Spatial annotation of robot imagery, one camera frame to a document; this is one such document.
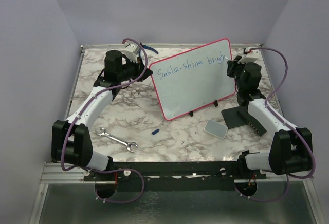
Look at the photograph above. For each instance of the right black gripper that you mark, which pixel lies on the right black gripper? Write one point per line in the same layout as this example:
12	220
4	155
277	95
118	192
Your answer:
234	64

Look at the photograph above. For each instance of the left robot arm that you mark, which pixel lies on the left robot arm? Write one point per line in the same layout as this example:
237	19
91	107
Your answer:
70	139

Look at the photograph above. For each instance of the aluminium table frame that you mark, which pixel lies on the aluminium table frame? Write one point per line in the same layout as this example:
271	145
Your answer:
181	156

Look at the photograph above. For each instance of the blue-handled pliers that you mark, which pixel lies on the blue-handled pliers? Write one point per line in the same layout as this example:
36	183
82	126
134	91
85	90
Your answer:
150	48

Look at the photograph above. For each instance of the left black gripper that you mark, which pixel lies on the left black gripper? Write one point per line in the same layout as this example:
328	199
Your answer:
139	67

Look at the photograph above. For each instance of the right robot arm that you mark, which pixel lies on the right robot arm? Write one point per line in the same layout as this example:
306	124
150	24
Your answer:
291	148

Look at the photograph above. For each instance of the white whiteboard eraser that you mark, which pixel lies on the white whiteboard eraser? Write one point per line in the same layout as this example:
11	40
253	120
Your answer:
216	129

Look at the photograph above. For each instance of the red-framed whiteboard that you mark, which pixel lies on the red-framed whiteboard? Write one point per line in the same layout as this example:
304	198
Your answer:
193	79

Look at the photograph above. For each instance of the silver combination wrench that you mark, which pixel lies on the silver combination wrench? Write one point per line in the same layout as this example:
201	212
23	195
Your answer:
130	146

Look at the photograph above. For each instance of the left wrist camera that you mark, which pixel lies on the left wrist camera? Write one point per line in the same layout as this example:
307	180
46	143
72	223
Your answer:
131	51

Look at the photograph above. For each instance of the blue marker cap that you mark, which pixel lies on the blue marker cap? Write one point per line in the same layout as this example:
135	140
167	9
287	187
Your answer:
155	131

